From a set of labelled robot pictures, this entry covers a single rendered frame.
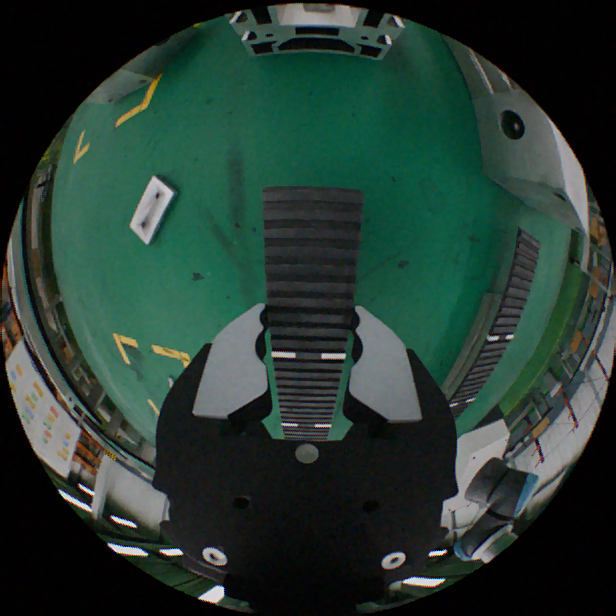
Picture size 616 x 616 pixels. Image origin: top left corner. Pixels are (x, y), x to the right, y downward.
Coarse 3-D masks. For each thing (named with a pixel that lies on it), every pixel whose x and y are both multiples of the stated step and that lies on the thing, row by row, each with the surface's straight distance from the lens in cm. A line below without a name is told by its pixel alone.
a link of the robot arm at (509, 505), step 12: (504, 480) 64; (516, 480) 63; (528, 480) 63; (504, 492) 63; (516, 492) 62; (528, 492) 61; (492, 504) 65; (504, 504) 62; (516, 504) 62; (492, 516) 63; (504, 516) 63
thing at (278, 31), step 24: (240, 24) 17; (264, 24) 17; (288, 24) 17; (312, 24) 17; (336, 24) 17; (360, 24) 17; (384, 24) 17; (264, 48) 21; (288, 48) 20; (312, 48) 20; (336, 48) 20; (360, 48) 19; (384, 48) 19
